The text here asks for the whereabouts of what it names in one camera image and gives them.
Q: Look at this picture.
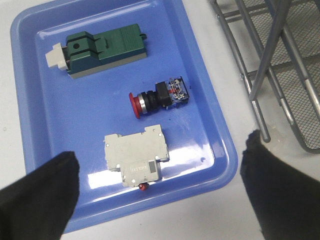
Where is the grey circuit breaker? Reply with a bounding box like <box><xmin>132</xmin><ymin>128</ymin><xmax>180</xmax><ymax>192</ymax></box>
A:
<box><xmin>104</xmin><ymin>124</ymin><xmax>170</xmax><ymax>191</ymax></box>

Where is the bottom mesh tray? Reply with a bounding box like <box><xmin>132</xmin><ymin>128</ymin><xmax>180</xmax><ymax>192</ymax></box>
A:
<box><xmin>239</xmin><ymin>0</ymin><xmax>320</xmax><ymax>154</ymax></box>

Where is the green knife switch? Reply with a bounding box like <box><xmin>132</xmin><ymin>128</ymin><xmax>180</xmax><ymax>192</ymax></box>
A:
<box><xmin>45</xmin><ymin>23</ymin><xmax>148</xmax><ymax>79</ymax></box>

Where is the blue plastic tray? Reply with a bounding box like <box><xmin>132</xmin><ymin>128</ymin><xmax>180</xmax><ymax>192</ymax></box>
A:
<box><xmin>10</xmin><ymin>0</ymin><xmax>238</xmax><ymax>233</ymax></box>

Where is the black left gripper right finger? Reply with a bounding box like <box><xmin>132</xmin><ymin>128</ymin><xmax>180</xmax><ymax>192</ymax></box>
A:
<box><xmin>240</xmin><ymin>130</ymin><xmax>320</xmax><ymax>240</ymax></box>

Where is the red emergency push button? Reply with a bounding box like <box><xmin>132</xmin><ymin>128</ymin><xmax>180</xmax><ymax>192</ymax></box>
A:
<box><xmin>128</xmin><ymin>76</ymin><xmax>190</xmax><ymax>119</ymax></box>

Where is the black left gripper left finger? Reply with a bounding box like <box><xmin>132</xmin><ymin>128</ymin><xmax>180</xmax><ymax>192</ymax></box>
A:
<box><xmin>0</xmin><ymin>151</ymin><xmax>80</xmax><ymax>240</ymax></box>

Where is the grey metal rack frame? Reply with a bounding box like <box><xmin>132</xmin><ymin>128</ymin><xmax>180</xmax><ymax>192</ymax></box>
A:
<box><xmin>209</xmin><ymin>0</ymin><xmax>320</xmax><ymax>143</ymax></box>

